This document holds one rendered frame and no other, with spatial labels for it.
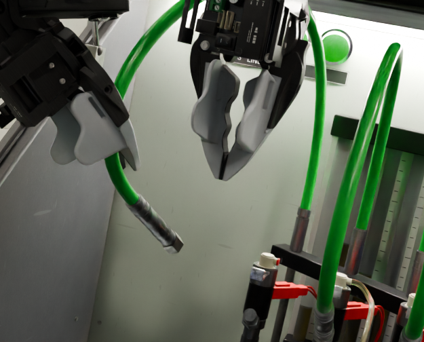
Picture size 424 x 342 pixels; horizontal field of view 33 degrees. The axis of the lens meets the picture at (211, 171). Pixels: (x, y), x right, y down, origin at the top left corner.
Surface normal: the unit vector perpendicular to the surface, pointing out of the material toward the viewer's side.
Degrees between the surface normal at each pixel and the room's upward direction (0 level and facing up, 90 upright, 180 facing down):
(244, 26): 90
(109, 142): 75
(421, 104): 90
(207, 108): 87
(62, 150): 81
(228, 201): 90
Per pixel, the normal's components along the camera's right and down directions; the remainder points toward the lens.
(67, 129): 0.59, 0.09
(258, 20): -0.29, 0.09
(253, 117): 0.92, 0.29
